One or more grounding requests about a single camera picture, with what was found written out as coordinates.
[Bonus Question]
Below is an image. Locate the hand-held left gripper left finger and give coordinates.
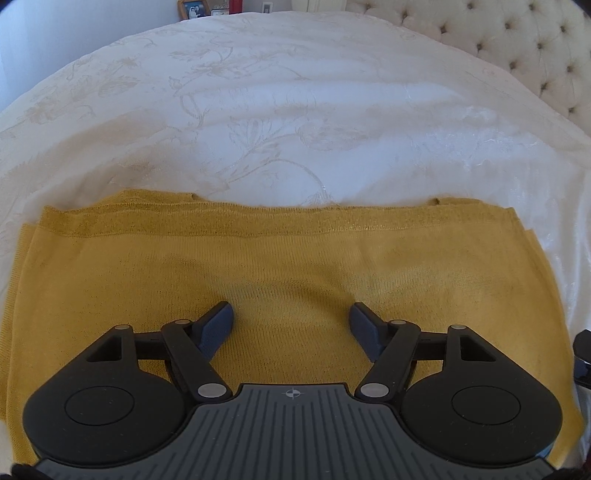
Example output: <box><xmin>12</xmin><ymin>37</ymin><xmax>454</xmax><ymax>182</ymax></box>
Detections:
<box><xmin>85</xmin><ymin>301</ymin><xmax>234</xmax><ymax>401</ymax></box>

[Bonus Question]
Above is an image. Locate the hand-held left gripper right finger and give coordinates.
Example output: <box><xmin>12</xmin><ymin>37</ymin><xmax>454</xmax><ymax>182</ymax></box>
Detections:
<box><xmin>349</xmin><ymin>302</ymin><xmax>497</xmax><ymax>400</ymax></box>

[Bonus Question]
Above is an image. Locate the yellow knit sweater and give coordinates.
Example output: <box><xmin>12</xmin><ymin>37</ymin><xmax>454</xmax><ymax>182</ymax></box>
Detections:
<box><xmin>0</xmin><ymin>191</ymin><xmax>584</xmax><ymax>468</ymax></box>

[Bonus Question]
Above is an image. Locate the white embroidered bedspread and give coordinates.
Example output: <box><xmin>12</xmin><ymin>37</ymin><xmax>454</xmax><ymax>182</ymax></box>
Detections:
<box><xmin>0</xmin><ymin>9</ymin><xmax>591</xmax><ymax>352</ymax></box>

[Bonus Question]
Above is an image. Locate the white tufted headboard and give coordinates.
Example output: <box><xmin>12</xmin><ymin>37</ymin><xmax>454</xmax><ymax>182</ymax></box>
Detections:
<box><xmin>346</xmin><ymin>0</ymin><xmax>591</xmax><ymax>132</ymax></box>

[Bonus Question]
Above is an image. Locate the wooden picture frame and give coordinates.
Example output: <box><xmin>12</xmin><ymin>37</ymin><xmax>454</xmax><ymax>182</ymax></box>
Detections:
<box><xmin>178</xmin><ymin>0</ymin><xmax>209</xmax><ymax>20</ymax></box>

